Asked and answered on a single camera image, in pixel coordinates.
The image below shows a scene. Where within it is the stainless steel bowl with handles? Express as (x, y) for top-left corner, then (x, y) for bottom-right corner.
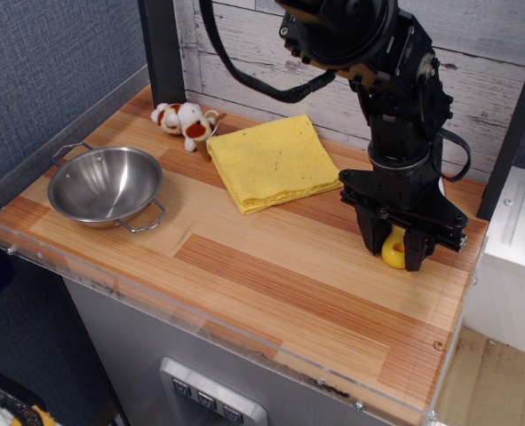
(47, 141), (167, 233)

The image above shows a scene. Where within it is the white brown plush dog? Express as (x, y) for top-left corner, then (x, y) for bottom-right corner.
(150, 102), (227, 162)

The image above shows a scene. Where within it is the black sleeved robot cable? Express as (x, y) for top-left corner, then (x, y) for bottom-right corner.
(198, 0), (338, 104)

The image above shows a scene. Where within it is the white ribbed box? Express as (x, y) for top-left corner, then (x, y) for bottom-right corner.
(464, 167), (525, 352)

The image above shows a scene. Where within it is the folded yellow cloth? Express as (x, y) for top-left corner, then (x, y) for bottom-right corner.
(207, 114), (342, 215)

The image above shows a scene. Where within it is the dark vertical frame post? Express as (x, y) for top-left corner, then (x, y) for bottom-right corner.
(138, 0), (186, 105)

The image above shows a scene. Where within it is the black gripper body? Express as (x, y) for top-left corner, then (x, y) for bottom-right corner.
(339, 141), (469, 252)

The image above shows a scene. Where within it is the yellow handled white toy knife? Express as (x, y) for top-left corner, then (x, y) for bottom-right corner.
(381, 225), (431, 271)

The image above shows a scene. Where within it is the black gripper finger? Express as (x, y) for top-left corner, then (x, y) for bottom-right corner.
(404, 228), (437, 272)
(356, 206), (393, 256)

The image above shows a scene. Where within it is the yellow object bottom left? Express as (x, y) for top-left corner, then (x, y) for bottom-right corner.
(33, 406), (57, 426)

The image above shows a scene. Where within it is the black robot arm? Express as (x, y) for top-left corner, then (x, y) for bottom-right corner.
(281, 1), (468, 272)

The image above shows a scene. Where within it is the silver dispenser button panel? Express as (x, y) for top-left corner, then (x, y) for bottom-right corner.
(159, 357), (269, 425)

